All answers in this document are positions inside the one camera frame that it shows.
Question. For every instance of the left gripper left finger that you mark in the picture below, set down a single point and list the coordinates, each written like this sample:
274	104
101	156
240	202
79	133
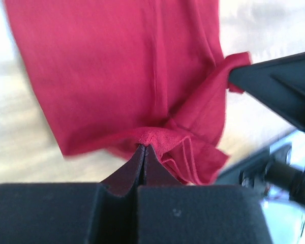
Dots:
73	212

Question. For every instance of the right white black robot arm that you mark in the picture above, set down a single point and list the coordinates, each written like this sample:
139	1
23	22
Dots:
265	168

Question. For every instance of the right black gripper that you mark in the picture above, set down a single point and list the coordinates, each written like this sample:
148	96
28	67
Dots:
279	84

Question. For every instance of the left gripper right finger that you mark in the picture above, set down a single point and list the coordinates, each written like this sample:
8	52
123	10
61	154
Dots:
199	214

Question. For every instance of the red t shirt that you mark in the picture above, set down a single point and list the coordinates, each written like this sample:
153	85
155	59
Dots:
118	74

